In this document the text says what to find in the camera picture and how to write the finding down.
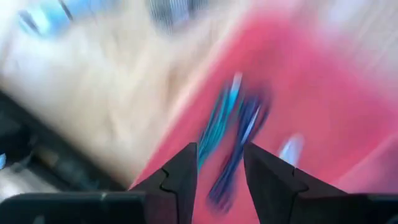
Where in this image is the teal handled tool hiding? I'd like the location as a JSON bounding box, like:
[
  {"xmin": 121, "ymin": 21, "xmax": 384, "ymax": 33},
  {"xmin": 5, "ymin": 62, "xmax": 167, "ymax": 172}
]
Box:
[{"xmin": 197, "ymin": 72, "xmax": 244, "ymax": 170}]

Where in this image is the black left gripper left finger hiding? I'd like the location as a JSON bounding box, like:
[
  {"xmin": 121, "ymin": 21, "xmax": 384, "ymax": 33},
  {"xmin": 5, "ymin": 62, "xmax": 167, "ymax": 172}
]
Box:
[{"xmin": 129, "ymin": 142, "xmax": 198, "ymax": 224}]

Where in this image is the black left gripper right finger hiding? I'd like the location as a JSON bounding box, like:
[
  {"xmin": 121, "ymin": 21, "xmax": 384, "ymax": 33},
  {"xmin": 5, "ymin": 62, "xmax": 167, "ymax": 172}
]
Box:
[{"xmin": 243, "ymin": 142, "xmax": 348, "ymax": 224}]

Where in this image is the pink plastic bin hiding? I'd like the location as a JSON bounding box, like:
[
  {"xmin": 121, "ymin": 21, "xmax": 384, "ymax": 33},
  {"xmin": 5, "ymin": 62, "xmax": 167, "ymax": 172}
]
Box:
[{"xmin": 129, "ymin": 7, "xmax": 398, "ymax": 224}]

